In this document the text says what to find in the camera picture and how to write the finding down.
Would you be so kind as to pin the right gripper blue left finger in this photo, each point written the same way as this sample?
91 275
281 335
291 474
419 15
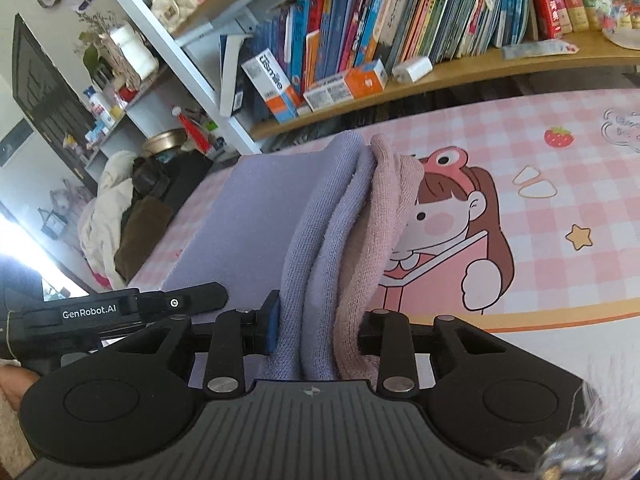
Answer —
235 335

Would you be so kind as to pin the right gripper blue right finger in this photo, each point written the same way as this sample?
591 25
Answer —
387 335

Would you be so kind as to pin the purple and pink sweater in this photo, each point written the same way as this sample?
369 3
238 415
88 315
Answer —
283 222

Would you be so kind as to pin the person's left hand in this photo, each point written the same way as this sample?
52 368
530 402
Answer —
14 382

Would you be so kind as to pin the cream white jacket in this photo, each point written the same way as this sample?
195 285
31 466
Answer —
99 229

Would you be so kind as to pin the pink checkered cartoon tablecloth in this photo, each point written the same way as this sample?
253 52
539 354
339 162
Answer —
526 218

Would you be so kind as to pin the gold metal bowl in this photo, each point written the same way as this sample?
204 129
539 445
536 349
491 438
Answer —
163 142

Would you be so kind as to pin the white orange flat box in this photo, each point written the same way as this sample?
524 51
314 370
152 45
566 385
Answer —
353 84

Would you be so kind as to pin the white charger plug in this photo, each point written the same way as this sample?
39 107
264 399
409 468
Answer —
412 70

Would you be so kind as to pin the row of colourful books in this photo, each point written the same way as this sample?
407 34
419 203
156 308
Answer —
315 39

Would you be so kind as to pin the white wooden bookshelf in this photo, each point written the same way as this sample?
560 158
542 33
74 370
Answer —
192 53

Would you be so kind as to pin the brown corduroy garment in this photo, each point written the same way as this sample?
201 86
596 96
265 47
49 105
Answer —
146 225

